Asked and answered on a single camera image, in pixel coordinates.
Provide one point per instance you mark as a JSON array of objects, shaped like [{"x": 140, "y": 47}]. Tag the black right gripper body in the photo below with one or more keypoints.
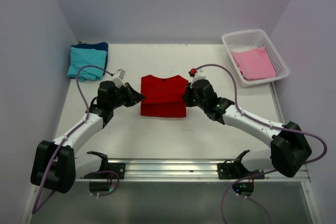
[{"x": 189, "y": 95}]

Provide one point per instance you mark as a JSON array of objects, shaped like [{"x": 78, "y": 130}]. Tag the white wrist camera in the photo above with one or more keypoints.
[
  {"x": 197, "y": 74},
  {"x": 117, "y": 78}
]

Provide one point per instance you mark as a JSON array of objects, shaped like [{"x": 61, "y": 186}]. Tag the red t-shirt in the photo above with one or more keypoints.
[{"x": 163, "y": 97}]

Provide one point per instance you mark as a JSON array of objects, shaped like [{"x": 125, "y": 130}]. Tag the white plastic basket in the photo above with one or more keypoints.
[{"x": 245, "y": 40}]

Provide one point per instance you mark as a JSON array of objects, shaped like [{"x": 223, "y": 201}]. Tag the aluminium mounting rail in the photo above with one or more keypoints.
[{"x": 159, "y": 170}]

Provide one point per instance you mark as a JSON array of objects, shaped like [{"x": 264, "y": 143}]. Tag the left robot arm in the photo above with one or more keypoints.
[{"x": 56, "y": 166}]

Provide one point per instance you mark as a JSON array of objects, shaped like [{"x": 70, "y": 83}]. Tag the folded turquoise t-shirt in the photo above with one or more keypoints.
[{"x": 91, "y": 73}]

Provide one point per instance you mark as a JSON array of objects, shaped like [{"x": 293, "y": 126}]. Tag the folded pink t-shirt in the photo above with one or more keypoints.
[{"x": 254, "y": 64}]

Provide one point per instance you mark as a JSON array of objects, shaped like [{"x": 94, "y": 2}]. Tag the folded navy blue t-shirt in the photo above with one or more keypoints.
[{"x": 93, "y": 54}]

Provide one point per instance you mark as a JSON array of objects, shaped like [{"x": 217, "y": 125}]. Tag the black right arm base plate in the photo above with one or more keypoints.
[{"x": 233, "y": 169}]

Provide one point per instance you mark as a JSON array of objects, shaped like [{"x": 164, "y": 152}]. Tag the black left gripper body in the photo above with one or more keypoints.
[{"x": 128, "y": 96}]

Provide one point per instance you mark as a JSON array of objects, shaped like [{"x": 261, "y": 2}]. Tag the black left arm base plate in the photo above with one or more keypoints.
[{"x": 96, "y": 165}]

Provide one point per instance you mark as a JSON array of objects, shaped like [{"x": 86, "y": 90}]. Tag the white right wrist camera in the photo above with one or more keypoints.
[{"x": 197, "y": 74}]

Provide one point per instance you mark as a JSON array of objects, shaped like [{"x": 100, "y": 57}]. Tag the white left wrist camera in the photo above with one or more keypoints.
[{"x": 117, "y": 78}]

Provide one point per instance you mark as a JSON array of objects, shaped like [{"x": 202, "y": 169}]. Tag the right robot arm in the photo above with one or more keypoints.
[{"x": 287, "y": 149}]

